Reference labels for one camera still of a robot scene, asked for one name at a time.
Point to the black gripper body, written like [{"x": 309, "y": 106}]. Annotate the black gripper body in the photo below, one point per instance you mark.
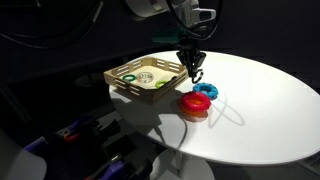
[{"x": 187, "y": 53}]

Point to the wooden slatted tray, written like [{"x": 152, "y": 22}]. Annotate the wooden slatted tray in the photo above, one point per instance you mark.
[{"x": 147, "y": 78}]

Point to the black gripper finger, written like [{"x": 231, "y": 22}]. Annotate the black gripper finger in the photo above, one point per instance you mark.
[
  {"x": 199, "y": 70},
  {"x": 190, "y": 68}
]

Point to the white table pedestal base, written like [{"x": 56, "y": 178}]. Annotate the white table pedestal base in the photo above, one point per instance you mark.
[{"x": 174, "y": 165}]

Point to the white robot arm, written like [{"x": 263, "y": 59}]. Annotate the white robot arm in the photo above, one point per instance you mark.
[{"x": 193, "y": 24}]

